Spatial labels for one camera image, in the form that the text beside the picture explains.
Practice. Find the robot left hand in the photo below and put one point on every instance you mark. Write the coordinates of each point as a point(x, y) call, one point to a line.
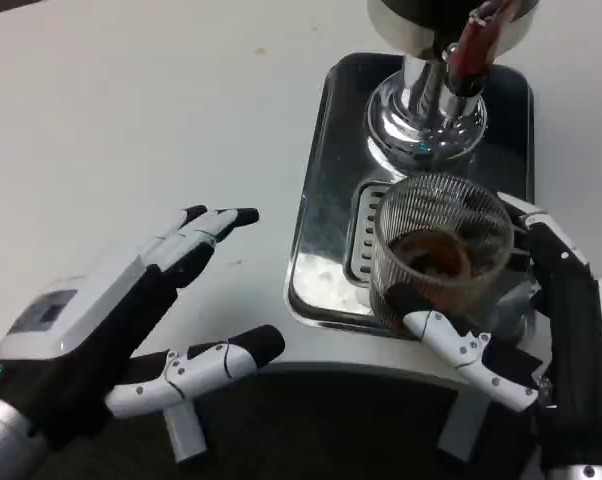
point(91, 320)

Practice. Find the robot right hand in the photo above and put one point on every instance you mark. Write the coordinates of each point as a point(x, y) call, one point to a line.
point(576, 350)

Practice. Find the clear ribbed glass cup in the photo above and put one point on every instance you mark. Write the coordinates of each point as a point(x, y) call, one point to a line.
point(431, 225)

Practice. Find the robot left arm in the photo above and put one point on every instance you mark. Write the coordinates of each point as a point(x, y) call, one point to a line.
point(3, 440)

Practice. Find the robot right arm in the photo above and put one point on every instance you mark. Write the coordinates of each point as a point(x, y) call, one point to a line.
point(586, 467)

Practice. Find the slotted steel drain grid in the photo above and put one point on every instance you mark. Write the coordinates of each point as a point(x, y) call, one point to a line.
point(363, 235)

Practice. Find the steel drip tray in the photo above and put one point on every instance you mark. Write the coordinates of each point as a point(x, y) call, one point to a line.
point(331, 210)

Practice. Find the black drink dispenser chrome stand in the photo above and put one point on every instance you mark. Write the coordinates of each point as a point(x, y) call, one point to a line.
point(411, 110)

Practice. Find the red tap lever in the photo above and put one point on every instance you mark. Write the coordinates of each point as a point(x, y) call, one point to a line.
point(481, 45)

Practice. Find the grey counter bracket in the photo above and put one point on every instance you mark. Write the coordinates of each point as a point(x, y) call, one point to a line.
point(463, 425)
point(183, 430)

